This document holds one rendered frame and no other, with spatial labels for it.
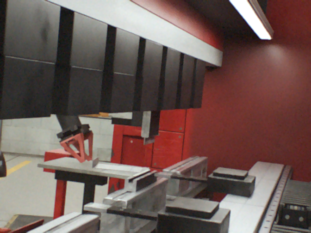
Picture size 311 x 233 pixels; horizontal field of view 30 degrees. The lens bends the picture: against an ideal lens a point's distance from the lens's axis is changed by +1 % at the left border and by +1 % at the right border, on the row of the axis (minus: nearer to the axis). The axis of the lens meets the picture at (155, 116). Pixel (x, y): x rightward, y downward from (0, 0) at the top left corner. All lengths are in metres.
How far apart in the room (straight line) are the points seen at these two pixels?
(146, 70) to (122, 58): 0.17
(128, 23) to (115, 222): 0.46
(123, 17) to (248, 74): 1.27
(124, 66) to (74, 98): 0.25
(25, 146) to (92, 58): 8.01
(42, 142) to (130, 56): 7.76
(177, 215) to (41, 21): 0.40
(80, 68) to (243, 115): 1.47
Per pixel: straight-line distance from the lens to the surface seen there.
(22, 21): 0.77
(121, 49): 1.13
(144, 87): 1.30
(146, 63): 1.30
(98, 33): 1.01
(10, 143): 9.04
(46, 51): 0.83
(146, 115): 1.49
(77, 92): 0.95
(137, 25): 1.22
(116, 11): 1.10
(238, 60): 2.36
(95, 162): 1.59
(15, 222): 4.95
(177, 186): 1.87
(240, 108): 2.35
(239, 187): 1.45
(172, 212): 0.99
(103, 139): 8.78
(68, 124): 1.60
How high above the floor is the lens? 1.23
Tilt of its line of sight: 3 degrees down
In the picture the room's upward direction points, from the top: 5 degrees clockwise
